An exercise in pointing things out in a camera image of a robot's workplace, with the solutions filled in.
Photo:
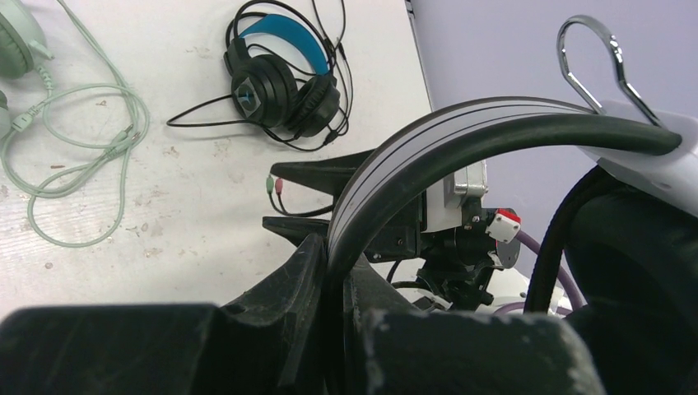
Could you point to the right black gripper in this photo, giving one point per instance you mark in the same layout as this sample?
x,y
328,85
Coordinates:
x,y
399,238

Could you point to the mint green headphones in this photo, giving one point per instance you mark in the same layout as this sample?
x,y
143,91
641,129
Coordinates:
x,y
24,47

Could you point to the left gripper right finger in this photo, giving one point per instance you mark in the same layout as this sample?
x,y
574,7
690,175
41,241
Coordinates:
x,y
391,347

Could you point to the white black headphones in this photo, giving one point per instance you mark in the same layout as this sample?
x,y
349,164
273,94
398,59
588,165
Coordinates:
x,y
627,226

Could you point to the black blue headphones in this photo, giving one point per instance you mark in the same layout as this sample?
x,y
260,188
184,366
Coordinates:
x,y
263,87

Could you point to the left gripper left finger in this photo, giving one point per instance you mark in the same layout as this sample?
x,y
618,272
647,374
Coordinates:
x,y
259,343

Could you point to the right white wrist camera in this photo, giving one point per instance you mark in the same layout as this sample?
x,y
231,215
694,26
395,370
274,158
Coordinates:
x,y
455,201

